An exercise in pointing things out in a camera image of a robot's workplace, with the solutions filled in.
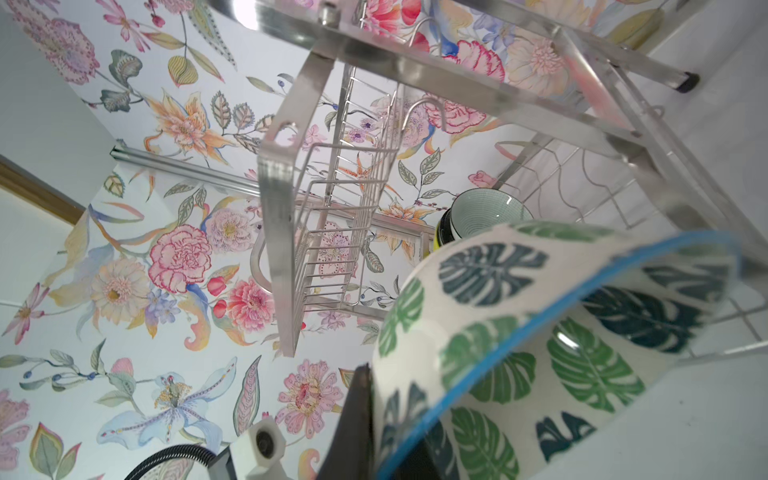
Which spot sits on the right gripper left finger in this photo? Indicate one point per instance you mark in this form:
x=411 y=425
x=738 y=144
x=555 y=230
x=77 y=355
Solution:
x=351 y=454

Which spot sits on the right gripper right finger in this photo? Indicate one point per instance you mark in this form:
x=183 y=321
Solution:
x=423 y=463

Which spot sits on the green leaf pattern bowl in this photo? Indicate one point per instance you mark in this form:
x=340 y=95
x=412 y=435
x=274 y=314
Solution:
x=506 y=350

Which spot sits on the dark blue patterned bowl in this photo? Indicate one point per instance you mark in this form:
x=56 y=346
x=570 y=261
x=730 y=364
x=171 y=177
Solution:
x=443 y=232

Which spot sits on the pale teal glass bowl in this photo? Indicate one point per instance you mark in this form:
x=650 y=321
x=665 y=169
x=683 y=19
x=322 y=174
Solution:
x=480 y=209

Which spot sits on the steel wire dish rack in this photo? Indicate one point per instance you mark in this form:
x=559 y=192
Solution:
x=649 y=118

